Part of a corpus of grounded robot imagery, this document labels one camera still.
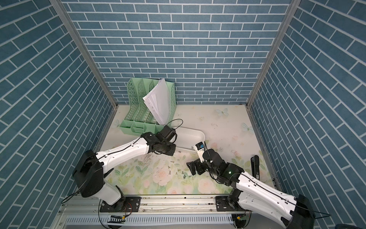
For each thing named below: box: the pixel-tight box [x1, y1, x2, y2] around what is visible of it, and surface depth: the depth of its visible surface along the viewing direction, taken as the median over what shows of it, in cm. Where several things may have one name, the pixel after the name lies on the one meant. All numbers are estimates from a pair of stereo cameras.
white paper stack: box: [142, 78, 171, 126], surface depth 95 cm
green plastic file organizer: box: [119, 77, 177, 136], surface depth 104 cm
